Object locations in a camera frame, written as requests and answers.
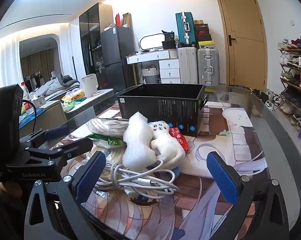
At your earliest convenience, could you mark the red packet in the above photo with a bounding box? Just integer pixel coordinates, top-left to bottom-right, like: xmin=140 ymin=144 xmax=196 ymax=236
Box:
xmin=169 ymin=127 xmax=190 ymax=151

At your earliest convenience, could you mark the tan wooden door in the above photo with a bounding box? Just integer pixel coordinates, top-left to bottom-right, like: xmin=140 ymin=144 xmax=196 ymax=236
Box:
xmin=214 ymin=0 xmax=269 ymax=87

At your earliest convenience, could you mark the white suitcase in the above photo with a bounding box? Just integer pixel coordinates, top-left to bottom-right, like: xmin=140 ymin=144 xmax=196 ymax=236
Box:
xmin=177 ymin=46 xmax=199 ymax=85

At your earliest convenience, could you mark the white tissue box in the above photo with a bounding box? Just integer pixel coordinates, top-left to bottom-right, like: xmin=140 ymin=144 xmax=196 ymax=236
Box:
xmin=31 ymin=95 xmax=47 ymax=108

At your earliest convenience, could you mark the green packet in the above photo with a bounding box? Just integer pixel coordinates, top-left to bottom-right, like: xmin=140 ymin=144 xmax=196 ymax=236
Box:
xmin=87 ymin=133 xmax=126 ymax=148

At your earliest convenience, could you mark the white side counter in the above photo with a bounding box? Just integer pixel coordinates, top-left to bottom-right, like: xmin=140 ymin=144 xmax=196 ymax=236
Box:
xmin=44 ymin=89 xmax=115 ymax=121

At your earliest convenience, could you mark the open cardboard box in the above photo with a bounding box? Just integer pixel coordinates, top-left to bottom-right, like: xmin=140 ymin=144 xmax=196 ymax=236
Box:
xmin=122 ymin=12 xmax=132 ymax=28

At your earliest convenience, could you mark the white electric kettle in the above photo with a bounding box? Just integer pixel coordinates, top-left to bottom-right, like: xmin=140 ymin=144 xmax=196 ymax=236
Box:
xmin=81 ymin=74 xmax=98 ymax=97

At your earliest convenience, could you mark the printed desk mat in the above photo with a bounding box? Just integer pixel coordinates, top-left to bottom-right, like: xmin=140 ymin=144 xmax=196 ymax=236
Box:
xmin=61 ymin=102 xmax=269 ymax=240

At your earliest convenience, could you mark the oval vanity mirror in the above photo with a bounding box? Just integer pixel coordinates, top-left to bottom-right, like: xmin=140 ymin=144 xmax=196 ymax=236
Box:
xmin=140 ymin=33 xmax=176 ymax=52

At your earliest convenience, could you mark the white charging cable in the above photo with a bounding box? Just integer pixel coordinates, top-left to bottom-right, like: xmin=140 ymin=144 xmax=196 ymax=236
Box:
xmin=91 ymin=159 xmax=180 ymax=198

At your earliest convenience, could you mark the yellow snack bag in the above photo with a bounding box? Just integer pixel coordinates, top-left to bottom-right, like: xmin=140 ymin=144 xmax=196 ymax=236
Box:
xmin=62 ymin=89 xmax=85 ymax=103

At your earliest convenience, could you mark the red cap water bottle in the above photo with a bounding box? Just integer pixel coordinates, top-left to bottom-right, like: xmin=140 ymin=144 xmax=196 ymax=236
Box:
xmin=20 ymin=81 xmax=30 ymax=101

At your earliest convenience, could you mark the pile of shoes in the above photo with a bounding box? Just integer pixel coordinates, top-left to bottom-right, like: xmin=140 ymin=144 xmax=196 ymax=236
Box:
xmin=251 ymin=88 xmax=281 ymax=111

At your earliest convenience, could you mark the green plastic bag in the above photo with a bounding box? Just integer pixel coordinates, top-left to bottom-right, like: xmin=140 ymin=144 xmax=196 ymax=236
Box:
xmin=62 ymin=100 xmax=79 ymax=113

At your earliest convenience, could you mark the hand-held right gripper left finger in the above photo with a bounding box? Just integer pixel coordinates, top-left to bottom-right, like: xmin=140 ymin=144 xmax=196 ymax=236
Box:
xmin=23 ymin=151 xmax=107 ymax=240

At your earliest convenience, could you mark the woven laundry basket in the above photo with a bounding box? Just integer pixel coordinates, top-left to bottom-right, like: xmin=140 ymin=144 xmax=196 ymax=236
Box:
xmin=141 ymin=65 xmax=161 ymax=84

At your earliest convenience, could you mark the white foam piece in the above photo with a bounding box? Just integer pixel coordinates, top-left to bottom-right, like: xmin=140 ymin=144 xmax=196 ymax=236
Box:
xmin=122 ymin=113 xmax=158 ymax=172

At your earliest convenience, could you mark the black paper bag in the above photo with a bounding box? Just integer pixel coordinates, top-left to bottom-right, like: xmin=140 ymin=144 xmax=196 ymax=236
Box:
xmin=162 ymin=30 xmax=176 ymax=42

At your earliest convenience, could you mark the white curtain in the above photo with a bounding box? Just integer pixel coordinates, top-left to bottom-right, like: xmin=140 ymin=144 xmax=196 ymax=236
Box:
xmin=0 ymin=35 xmax=21 ymax=96

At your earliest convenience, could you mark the black cardboard box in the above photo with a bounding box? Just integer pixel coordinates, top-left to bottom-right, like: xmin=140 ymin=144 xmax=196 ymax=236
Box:
xmin=117 ymin=84 xmax=208 ymax=137

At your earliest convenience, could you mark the black refrigerator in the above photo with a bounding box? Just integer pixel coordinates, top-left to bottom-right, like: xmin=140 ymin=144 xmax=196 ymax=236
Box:
xmin=100 ymin=26 xmax=136 ymax=90

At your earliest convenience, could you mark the white plush toy blue hat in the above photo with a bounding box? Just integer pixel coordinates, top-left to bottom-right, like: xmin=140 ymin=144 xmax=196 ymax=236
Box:
xmin=148 ymin=121 xmax=186 ymax=171

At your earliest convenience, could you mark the white vanity dresser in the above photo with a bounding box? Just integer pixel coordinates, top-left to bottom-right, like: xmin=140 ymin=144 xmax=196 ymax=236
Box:
xmin=126 ymin=49 xmax=181 ymax=84

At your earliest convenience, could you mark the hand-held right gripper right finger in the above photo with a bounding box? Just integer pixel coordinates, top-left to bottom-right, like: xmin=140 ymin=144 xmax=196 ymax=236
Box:
xmin=207 ymin=152 xmax=289 ymax=240

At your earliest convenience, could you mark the clear bag of white rope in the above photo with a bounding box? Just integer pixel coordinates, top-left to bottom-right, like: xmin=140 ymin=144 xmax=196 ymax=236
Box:
xmin=88 ymin=117 xmax=131 ymax=138

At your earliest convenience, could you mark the blue plastic bag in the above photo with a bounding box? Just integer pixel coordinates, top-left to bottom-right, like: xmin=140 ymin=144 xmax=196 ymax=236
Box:
xmin=19 ymin=107 xmax=45 ymax=128

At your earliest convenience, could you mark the silver suitcase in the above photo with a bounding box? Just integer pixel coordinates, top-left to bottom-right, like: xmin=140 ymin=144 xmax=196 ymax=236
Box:
xmin=197 ymin=47 xmax=220 ymax=87

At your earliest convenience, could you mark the shoe rack with shoes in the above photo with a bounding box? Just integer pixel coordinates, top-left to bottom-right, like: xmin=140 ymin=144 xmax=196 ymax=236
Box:
xmin=277 ymin=36 xmax=301 ymax=131

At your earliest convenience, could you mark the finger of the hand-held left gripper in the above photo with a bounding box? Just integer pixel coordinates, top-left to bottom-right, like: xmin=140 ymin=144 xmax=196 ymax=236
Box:
xmin=28 ymin=137 xmax=94 ymax=161
xmin=19 ymin=126 xmax=71 ymax=147

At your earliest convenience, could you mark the dark glass cabinet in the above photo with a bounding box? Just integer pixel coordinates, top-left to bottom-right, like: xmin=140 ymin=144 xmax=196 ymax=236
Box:
xmin=79 ymin=2 xmax=114 ymax=75

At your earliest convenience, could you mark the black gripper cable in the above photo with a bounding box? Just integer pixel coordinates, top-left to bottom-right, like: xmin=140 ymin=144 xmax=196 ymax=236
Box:
xmin=22 ymin=100 xmax=38 ymax=133

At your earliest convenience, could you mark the bed with grey duvet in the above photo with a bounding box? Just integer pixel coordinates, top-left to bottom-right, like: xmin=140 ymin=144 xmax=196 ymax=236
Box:
xmin=36 ymin=72 xmax=81 ymax=98

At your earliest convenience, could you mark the teal suitcase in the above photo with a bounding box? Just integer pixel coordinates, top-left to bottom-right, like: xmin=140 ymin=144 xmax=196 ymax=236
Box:
xmin=175 ymin=12 xmax=197 ymax=48

